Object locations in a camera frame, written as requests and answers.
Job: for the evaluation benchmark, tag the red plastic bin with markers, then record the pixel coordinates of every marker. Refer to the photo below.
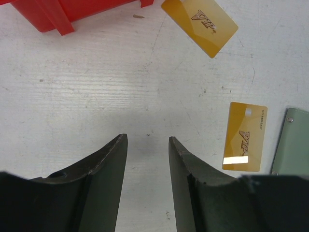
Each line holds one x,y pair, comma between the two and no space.
47,15

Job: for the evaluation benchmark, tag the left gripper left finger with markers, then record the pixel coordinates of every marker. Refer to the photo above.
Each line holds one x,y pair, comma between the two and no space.
84,197

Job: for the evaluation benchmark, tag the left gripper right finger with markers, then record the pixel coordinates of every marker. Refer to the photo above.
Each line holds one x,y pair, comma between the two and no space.
207,200

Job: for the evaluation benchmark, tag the gold vip card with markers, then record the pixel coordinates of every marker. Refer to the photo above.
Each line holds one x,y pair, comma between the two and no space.
204,21
244,137

